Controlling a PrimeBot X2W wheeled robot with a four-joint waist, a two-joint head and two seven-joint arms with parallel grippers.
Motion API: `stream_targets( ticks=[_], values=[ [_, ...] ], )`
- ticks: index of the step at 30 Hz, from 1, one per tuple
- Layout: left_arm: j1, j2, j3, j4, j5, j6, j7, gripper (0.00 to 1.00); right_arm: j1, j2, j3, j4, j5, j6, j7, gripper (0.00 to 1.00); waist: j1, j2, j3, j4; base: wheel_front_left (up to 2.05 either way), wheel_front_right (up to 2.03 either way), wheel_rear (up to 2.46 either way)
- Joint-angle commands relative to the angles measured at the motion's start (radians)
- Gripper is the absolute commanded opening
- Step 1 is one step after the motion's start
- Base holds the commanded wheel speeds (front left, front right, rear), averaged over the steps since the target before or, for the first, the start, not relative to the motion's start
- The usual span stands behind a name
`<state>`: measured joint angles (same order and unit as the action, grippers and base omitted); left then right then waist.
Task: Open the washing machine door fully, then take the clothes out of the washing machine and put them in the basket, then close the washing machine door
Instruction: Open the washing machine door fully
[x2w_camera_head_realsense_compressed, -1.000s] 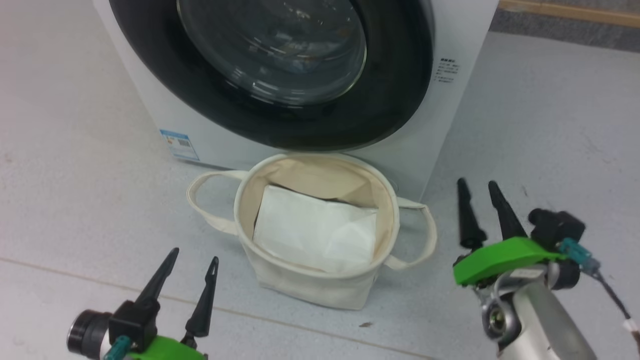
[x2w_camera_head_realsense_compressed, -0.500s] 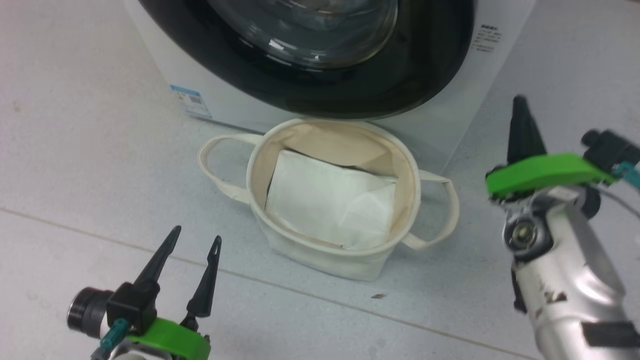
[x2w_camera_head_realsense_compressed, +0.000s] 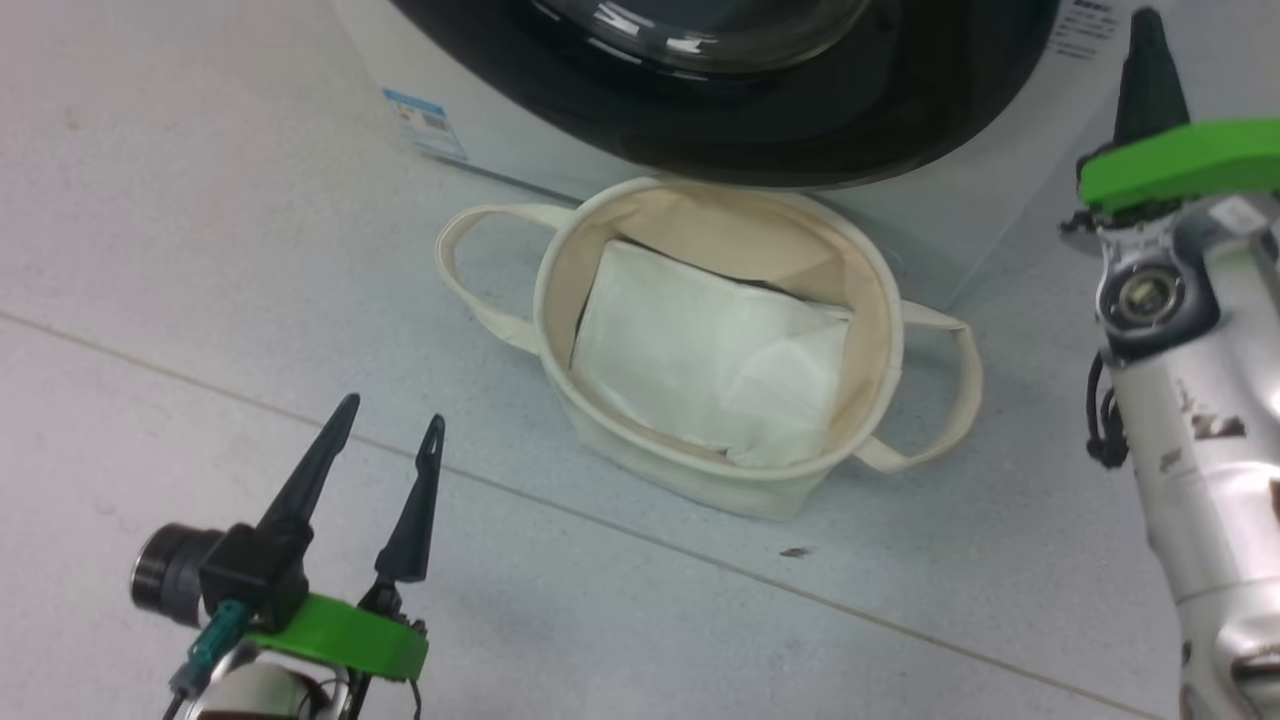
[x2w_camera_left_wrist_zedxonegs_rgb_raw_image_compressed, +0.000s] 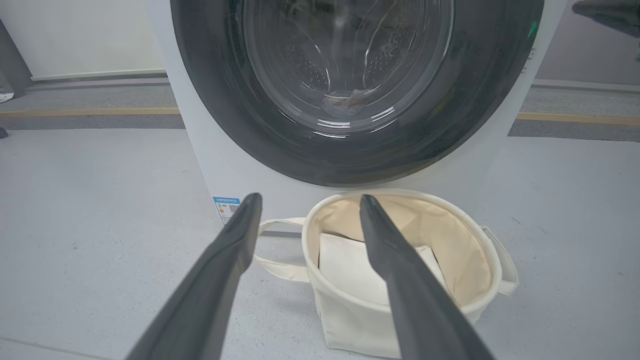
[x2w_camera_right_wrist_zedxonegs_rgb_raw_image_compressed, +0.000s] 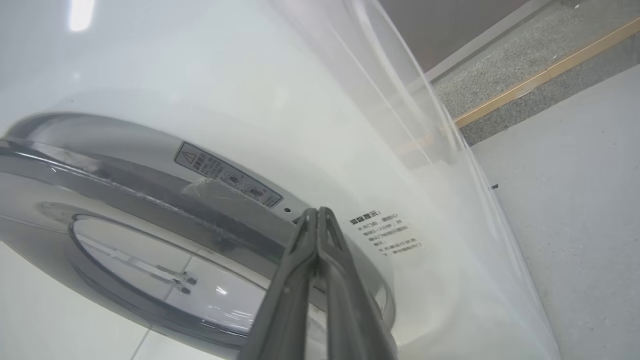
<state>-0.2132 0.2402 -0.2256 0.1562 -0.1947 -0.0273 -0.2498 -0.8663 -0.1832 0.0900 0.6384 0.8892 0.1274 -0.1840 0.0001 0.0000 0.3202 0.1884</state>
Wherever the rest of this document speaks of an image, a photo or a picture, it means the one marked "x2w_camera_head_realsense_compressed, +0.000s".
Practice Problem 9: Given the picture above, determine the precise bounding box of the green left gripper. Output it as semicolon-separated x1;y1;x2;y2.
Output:
243;393;447;684

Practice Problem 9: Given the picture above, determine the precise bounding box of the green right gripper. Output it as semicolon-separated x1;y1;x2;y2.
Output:
1060;7;1280;235

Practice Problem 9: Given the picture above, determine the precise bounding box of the black glass washing machine door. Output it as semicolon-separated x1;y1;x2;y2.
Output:
388;0;1061;191

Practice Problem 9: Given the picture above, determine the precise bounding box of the cream fabric laundry basket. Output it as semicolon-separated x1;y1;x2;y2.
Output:
435;177;984;521

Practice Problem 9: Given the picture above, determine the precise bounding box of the white washing machine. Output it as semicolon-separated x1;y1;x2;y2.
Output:
333;0;1141;311

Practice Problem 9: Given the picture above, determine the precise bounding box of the printed text label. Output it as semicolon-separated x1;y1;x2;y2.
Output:
1045;0;1121;63

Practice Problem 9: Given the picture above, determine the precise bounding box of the white folded cloth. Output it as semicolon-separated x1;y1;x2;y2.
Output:
570;238;853;469

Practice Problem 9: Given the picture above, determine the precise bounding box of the blue energy label sticker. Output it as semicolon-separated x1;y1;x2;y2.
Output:
383;88;469;163

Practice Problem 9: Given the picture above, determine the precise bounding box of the teal plug left camera cable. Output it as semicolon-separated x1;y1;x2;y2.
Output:
165;600;249;720

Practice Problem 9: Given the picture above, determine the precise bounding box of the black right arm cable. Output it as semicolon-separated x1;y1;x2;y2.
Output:
1085;350;1131;471

